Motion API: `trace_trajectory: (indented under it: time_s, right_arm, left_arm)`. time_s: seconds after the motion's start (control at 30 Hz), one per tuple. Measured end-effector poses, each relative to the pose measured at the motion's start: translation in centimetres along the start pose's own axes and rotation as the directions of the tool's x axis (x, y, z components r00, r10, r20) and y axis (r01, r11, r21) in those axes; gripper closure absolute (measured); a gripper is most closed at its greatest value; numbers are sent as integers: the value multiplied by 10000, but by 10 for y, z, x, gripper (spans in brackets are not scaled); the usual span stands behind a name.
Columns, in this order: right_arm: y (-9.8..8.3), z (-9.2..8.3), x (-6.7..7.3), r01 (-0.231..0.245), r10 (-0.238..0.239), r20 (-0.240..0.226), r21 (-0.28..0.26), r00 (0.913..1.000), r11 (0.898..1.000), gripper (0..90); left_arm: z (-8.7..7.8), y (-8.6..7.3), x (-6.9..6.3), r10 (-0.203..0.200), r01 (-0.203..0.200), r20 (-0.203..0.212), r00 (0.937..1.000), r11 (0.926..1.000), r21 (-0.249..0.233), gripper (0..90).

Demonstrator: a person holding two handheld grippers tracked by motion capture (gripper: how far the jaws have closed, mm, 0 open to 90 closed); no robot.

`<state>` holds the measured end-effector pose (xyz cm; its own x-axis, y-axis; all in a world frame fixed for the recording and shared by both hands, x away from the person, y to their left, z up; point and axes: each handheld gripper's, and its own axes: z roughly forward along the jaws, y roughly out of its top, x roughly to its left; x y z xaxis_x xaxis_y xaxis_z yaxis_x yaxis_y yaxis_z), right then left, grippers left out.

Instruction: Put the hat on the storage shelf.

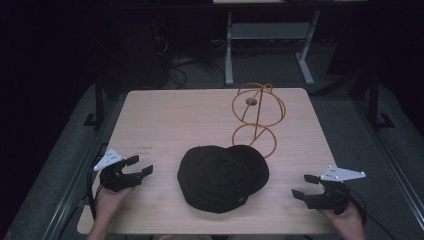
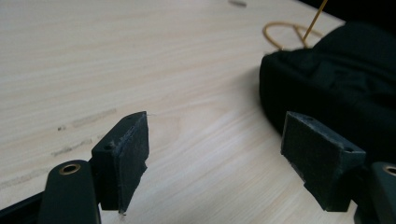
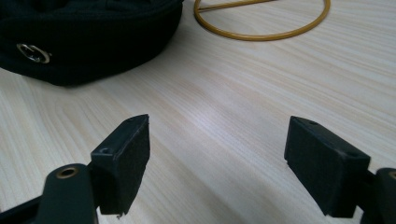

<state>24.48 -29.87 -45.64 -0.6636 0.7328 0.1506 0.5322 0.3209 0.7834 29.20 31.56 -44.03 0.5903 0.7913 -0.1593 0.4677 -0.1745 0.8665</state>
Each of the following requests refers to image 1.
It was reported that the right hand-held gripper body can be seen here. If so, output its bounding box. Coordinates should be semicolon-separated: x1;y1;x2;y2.
304;165;367;216

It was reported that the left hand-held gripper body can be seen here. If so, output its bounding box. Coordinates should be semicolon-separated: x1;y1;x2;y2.
93;148;144;193

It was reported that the person's left hand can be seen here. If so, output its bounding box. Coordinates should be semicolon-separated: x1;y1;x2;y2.
95;186;135;223

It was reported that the person's right hand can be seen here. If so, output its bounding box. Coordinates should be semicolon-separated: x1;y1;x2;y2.
318;203;365;233

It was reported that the black baseball cap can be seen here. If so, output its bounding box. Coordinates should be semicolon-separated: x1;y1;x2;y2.
176;144;270;215

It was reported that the white metal stand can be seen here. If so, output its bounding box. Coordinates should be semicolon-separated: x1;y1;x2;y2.
224;9;322;87

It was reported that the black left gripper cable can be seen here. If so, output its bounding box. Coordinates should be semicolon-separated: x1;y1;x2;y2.
86;143;108;222

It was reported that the black metal post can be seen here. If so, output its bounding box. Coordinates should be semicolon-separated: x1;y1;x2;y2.
367;71;395;130
83;78;106;128

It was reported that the gold wire hat stand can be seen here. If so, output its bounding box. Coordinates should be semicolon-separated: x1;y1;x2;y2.
231;82;287;160

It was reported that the tangle of floor cables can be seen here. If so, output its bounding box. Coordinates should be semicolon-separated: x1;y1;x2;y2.
151;34;228;90

